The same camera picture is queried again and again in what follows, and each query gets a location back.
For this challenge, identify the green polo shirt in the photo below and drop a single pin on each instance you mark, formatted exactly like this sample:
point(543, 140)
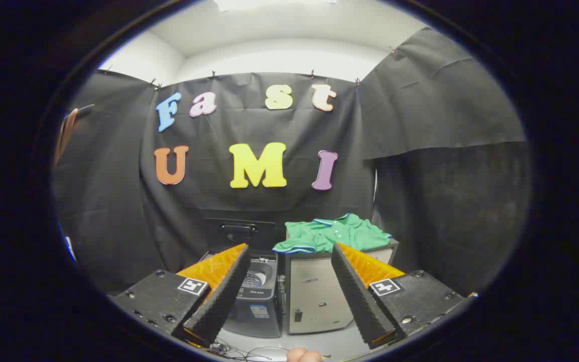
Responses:
point(340, 234)

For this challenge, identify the black backdrop cloth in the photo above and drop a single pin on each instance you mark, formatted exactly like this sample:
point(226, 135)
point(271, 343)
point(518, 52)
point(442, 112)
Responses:
point(219, 206)

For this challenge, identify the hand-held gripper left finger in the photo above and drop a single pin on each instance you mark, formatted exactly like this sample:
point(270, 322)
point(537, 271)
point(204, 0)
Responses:
point(221, 296)

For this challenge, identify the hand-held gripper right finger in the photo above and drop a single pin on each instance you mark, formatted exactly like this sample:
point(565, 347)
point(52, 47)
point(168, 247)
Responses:
point(357, 296)

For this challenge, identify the brown wooden panel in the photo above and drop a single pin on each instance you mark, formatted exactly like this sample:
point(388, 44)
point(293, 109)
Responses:
point(66, 136)

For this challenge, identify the dark grey washing machine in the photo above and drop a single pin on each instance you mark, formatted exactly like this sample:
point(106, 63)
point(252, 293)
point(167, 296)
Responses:
point(259, 317)

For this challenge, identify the grey metal cabinet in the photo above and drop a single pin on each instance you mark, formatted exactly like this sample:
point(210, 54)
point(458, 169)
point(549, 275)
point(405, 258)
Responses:
point(314, 296)

